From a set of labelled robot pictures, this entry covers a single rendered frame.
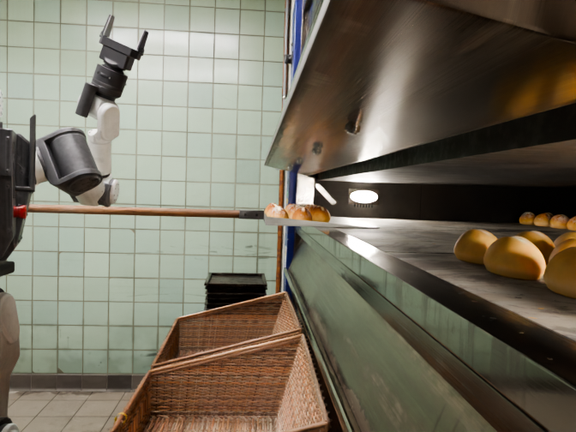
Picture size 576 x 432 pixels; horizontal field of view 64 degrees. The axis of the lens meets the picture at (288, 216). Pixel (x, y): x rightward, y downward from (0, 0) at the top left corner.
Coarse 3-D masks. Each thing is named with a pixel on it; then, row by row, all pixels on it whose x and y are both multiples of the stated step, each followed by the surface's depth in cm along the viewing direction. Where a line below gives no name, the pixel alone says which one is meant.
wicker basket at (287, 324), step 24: (216, 312) 199; (240, 312) 200; (264, 312) 201; (288, 312) 177; (168, 336) 173; (192, 336) 199; (216, 336) 200; (240, 336) 201; (264, 336) 202; (288, 336) 148; (168, 360) 174; (264, 360) 148; (216, 384) 147
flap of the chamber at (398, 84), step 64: (384, 0) 25; (448, 0) 24; (512, 0) 24; (320, 64) 39; (384, 64) 35; (448, 64) 32; (512, 64) 30; (320, 128) 71; (384, 128) 60; (448, 128) 51
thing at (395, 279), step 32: (352, 256) 87; (384, 256) 80; (384, 288) 66; (416, 288) 54; (448, 288) 54; (416, 320) 53; (448, 320) 44; (480, 320) 40; (512, 320) 41; (480, 352) 38; (512, 352) 33; (544, 352) 32; (512, 384) 33; (544, 384) 30; (544, 416) 29
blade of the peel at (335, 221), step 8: (264, 216) 162; (272, 224) 143; (280, 224) 144; (288, 224) 144; (296, 224) 144; (304, 224) 144; (312, 224) 144; (320, 224) 145; (328, 224) 145; (336, 224) 145; (344, 224) 156; (352, 224) 157; (360, 224) 159; (368, 224) 160
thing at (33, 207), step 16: (32, 208) 163; (48, 208) 164; (64, 208) 164; (80, 208) 164; (96, 208) 165; (112, 208) 165; (128, 208) 166; (144, 208) 166; (160, 208) 167; (176, 208) 168
